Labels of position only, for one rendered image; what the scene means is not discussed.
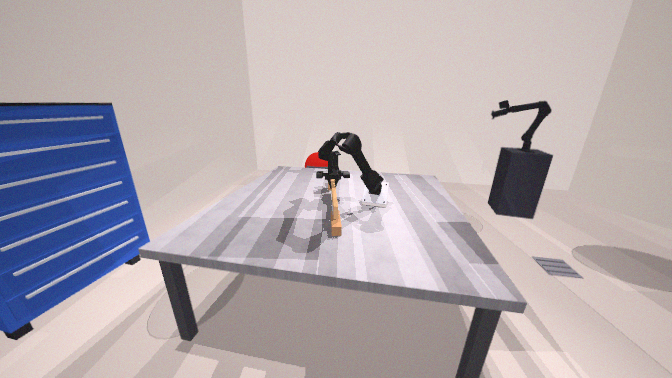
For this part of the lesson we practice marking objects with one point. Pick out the tan wooden rail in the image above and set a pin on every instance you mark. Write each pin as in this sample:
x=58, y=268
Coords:
x=334, y=199

